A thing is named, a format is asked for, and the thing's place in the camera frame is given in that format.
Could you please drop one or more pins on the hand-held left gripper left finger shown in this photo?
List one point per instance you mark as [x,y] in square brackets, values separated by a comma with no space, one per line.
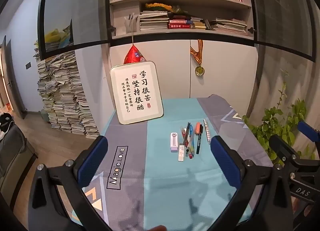
[92,156]

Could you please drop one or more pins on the beige curtain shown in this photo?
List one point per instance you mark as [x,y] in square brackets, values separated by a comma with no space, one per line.
[275,76]

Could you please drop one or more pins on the white bookshelf cabinet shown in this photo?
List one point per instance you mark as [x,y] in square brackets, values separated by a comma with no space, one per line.
[225,76]

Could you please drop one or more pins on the person's right hand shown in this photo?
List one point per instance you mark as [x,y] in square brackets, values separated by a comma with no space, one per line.
[297,207]

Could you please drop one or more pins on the gold medal with striped ribbon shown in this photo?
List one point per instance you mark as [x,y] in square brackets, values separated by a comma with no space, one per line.
[199,70]

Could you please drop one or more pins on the red hanging pouch ornament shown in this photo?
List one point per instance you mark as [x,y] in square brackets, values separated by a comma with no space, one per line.
[133,54]

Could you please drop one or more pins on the white eraser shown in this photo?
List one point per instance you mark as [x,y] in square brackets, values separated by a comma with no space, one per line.
[181,154]

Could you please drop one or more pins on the green leafy plant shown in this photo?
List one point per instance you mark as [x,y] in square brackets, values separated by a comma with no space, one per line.
[280,121]

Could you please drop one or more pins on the red thick dictionary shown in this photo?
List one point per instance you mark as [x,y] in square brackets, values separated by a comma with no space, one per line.
[180,26]

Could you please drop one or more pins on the messy stack of booklets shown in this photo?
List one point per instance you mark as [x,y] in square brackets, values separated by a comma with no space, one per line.
[228,26]

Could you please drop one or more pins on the person's left hand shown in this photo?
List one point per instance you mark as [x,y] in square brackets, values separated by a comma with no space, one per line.
[155,228]

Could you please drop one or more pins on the small stack of books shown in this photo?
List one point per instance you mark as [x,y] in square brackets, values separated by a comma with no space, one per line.
[198,24]

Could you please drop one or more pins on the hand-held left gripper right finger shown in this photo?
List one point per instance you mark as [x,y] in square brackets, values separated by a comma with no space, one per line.
[222,161]

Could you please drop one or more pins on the dark red book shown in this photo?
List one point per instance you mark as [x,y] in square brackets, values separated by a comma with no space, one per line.
[180,19]

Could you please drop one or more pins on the white and purple correction tape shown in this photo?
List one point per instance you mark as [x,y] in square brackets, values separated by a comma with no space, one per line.
[173,142]

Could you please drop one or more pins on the bunch of assorted pens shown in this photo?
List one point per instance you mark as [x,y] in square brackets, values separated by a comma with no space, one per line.
[199,136]

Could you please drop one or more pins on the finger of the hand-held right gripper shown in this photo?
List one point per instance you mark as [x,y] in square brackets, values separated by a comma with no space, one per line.
[307,128]
[281,148]

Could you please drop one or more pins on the clear shelf pen cup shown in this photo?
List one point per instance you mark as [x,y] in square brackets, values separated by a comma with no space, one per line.
[131,26]

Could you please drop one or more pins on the black object on sofa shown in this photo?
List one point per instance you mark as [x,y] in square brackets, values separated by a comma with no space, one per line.
[5,121]

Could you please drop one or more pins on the tall stack of papers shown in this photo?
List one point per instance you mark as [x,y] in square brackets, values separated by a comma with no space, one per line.
[62,96]

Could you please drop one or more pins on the yellow sunflower decoration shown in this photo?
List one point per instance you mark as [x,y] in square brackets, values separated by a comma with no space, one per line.
[157,7]

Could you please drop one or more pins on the dark room door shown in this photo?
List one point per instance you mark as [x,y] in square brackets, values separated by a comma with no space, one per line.
[12,78]

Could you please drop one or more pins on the wall switch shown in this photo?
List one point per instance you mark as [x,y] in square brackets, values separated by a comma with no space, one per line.
[28,65]

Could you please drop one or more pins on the black framed glass door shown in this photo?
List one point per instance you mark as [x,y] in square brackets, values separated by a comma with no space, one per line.
[75,8]
[282,21]

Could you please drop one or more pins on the framed calligraphy sign board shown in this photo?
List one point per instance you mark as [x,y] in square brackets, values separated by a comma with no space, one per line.
[135,91]

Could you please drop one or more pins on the stack of magazines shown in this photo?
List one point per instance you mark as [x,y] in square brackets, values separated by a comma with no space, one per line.
[153,22]

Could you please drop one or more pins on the teal and grey tablecloth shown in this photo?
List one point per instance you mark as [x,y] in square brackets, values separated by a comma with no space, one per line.
[162,183]

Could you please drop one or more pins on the grey sofa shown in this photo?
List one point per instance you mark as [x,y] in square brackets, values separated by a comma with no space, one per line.
[15,156]

